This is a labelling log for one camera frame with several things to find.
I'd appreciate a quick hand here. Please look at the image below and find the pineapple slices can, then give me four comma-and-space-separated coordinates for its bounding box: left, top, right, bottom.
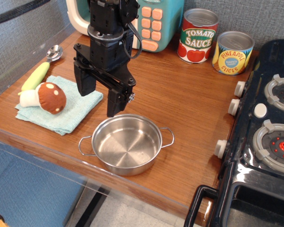
212, 31, 255, 75

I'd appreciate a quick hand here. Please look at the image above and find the black cable sleeve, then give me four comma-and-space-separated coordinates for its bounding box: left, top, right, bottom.
0, 0, 51, 26

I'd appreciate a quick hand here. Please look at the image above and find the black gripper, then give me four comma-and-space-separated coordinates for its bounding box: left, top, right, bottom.
74, 28, 136, 117

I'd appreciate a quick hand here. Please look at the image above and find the tomato sauce can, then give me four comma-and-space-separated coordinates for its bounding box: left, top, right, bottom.
177, 8, 219, 63

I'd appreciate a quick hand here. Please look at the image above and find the stainless steel pot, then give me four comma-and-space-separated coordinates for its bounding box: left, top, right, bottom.
79, 114, 165, 176

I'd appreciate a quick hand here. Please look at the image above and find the black toy stove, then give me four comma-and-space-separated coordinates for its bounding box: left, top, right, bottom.
184, 39, 284, 227

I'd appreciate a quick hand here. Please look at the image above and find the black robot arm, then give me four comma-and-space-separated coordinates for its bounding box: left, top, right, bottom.
74, 0, 141, 117

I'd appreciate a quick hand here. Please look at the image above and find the brown white plush mushroom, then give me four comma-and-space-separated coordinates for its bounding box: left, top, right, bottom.
19, 82, 67, 114

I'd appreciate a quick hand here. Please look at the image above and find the teal toy microwave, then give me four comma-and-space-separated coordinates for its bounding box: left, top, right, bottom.
66, 0, 184, 52

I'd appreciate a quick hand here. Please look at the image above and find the light blue folded cloth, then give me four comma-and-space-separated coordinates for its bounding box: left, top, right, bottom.
15, 75, 104, 136

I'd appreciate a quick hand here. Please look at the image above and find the yellow-green handled metal spoon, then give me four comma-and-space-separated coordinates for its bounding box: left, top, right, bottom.
18, 45, 63, 95

